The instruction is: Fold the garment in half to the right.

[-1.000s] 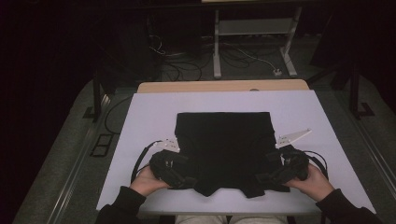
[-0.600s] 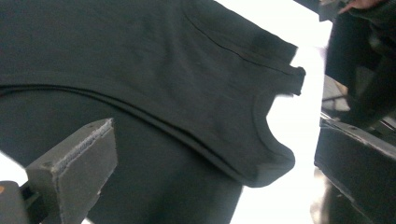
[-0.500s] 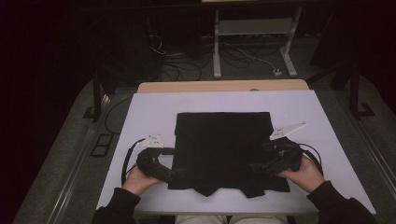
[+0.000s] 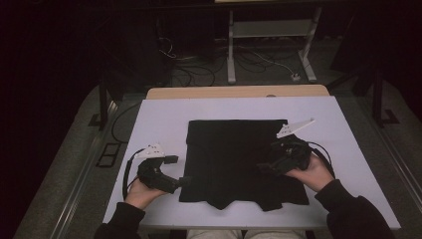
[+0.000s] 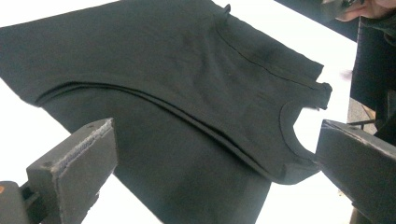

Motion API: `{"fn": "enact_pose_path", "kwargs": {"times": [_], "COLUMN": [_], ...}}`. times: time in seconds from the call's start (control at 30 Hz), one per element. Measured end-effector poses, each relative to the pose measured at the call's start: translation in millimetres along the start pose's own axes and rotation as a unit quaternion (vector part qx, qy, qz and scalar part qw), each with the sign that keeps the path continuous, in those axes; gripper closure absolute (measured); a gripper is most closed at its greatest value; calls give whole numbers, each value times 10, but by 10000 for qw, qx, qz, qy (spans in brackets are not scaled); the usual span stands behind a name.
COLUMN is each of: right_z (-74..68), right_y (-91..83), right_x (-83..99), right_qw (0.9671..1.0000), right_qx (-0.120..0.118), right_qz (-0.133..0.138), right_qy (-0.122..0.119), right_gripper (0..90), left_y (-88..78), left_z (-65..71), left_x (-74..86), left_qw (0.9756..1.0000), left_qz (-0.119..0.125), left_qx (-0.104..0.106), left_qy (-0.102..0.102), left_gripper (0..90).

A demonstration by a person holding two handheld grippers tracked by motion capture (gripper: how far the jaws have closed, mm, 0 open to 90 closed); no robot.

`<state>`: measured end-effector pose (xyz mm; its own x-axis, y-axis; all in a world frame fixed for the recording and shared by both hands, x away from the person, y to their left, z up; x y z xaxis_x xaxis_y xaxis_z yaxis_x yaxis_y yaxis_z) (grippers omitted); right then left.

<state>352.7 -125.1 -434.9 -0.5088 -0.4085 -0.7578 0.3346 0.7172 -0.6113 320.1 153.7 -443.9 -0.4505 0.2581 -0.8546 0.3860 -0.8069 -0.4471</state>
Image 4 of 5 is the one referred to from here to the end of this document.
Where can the white plug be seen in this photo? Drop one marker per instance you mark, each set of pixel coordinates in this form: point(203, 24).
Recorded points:
point(296, 77)

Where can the black tank top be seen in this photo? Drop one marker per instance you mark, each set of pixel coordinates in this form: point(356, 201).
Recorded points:
point(225, 159)

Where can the metal floor rail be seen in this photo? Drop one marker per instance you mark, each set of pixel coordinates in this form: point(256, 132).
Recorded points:
point(411, 189)
point(74, 199)

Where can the person's right hand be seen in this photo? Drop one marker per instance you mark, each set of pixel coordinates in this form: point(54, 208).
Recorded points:
point(315, 176)

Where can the person's left hand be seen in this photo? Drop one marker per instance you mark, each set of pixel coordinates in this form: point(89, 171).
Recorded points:
point(141, 195)

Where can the person's leg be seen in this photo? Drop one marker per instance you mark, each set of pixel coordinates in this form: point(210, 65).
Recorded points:
point(275, 235)
point(214, 235)

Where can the white metal desk frame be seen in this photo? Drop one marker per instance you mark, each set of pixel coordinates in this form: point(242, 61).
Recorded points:
point(272, 28)

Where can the white board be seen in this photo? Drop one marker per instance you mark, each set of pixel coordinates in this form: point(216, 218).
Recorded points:
point(232, 109)

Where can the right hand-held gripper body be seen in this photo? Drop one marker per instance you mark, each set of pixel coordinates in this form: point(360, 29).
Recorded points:
point(290, 154)

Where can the person's right leg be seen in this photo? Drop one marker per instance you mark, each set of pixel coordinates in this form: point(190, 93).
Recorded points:
point(275, 235)

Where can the round grey table grommet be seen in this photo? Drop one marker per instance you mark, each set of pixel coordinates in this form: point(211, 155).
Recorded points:
point(270, 95)

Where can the person's left leg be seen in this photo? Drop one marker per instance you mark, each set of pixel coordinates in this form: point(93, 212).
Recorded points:
point(214, 235)

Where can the black floor socket box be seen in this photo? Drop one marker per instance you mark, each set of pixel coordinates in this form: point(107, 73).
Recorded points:
point(107, 155)

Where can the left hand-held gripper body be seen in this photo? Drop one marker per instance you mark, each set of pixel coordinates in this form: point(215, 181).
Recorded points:
point(152, 176)

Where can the black metal stand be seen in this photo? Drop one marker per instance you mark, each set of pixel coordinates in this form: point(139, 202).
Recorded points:
point(103, 99)
point(377, 99)

